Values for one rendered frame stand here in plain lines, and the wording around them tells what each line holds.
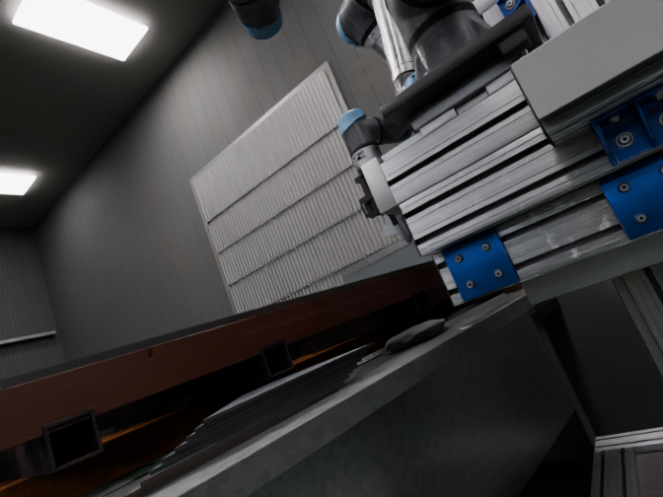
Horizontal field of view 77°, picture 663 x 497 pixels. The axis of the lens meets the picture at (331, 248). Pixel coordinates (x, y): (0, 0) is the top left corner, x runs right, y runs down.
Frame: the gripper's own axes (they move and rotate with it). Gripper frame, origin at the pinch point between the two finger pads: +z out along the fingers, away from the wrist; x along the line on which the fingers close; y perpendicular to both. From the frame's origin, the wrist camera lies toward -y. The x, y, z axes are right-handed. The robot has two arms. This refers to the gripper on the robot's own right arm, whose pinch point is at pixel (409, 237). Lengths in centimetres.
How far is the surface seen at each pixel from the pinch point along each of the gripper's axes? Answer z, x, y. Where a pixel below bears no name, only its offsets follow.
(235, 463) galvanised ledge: 22, 66, -15
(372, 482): 38, 37, 1
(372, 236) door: -60, -243, 191
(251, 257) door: -107, -214, 352
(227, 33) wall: -377, -234, 270
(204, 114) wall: -312, -219, 350
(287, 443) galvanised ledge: 23, 60, -15
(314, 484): 33, 48, 1
